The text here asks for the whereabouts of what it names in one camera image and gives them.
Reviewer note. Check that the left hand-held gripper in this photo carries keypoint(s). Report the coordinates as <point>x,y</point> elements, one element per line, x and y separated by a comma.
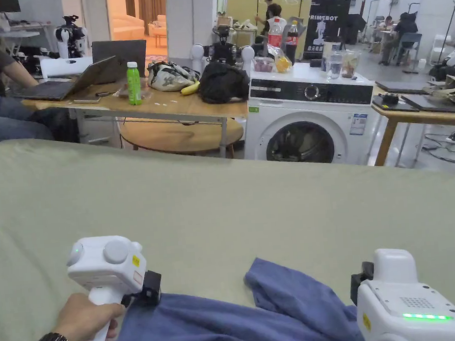
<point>101,267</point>

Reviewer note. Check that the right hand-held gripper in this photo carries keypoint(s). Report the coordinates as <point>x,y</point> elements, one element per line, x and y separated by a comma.
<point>388,311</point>

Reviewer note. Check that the dark blue shirt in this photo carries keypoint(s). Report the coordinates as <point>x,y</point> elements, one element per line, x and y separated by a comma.
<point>208,321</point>

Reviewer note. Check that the person's left hand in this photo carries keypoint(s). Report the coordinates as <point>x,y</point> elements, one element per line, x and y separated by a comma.
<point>81,319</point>

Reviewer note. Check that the bed with pale green sheet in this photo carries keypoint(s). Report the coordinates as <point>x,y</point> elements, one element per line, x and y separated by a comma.
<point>200,220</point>

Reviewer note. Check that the white washing machine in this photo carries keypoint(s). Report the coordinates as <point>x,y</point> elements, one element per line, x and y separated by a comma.
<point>307,128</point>

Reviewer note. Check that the black standing banner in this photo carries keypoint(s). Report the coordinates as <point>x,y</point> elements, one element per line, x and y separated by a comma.
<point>330,24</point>

